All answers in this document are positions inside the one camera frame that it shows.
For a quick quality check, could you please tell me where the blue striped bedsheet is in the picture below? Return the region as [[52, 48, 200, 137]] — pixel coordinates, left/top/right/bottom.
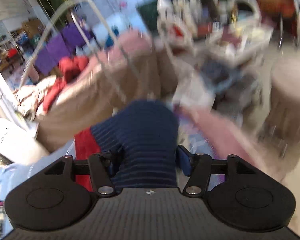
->
[[0, 140, 78, 230]]

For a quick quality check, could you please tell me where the metal tube frame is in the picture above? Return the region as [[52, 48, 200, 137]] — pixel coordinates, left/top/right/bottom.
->
[[19, 0, 140, 102]]

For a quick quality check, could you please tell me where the shelf of colourful goods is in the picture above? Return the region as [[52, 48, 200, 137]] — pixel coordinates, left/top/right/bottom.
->
[[0, 17, 44, 73]]

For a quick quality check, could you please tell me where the red garment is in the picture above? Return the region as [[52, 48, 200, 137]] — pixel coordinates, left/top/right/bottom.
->
[[42, 56, 89, 113]]

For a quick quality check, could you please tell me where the pink cloth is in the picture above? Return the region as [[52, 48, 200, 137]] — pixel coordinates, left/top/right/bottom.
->
[[177, 105, 290, 182]]

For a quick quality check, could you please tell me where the brown covered stool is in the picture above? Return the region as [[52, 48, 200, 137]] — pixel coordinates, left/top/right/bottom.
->
[[262, 57, 300, 140]]

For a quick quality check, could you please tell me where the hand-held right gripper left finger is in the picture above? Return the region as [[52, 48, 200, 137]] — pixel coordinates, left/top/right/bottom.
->
[[43, 148, 123, 197]]

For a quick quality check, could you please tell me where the purple cloth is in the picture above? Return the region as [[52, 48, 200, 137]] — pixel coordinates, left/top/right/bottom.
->
[[34, 22, 95, 75]]

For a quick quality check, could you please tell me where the pile of light clothes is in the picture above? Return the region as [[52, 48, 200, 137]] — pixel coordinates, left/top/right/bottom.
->
[[14, 76, 58, 120]]

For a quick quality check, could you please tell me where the navy striped red sweater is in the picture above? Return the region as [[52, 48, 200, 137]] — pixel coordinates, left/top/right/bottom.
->
[[74, 100, 179, 193]]

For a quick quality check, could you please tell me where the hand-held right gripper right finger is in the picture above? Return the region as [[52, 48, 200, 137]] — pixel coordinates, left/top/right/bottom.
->
[[176, 145, 257, 197]]

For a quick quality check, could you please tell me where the beige cloth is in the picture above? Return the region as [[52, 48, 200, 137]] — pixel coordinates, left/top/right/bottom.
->
[[36, 50, 180, 153]]

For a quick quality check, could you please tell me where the white grey machine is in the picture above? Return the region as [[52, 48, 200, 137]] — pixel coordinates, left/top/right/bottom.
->
[[0, 110, 50, 164]]

